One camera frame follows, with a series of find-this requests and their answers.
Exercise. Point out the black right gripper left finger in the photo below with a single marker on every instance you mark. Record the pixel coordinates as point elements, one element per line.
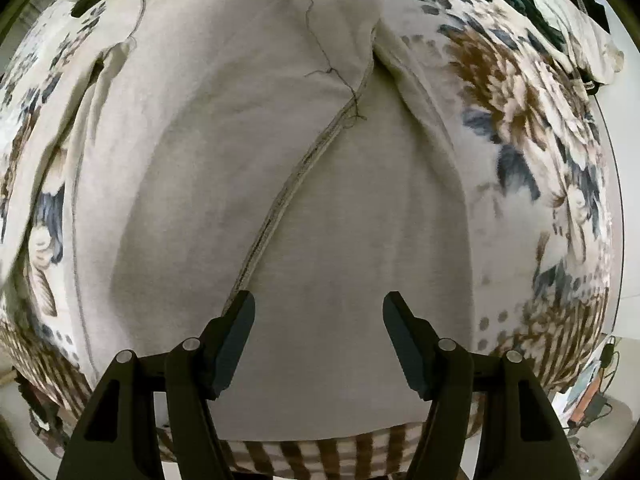
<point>116,436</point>

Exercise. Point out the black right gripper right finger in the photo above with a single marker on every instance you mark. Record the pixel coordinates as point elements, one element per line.
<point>521,437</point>

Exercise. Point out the beige long-sleeve shirt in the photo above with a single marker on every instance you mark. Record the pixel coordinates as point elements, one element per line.
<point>158,156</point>

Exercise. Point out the crumpled white cloth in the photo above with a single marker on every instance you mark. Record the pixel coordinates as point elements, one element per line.
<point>587,45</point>

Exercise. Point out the floral bed cover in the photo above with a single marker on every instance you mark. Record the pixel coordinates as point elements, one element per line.
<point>529,162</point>

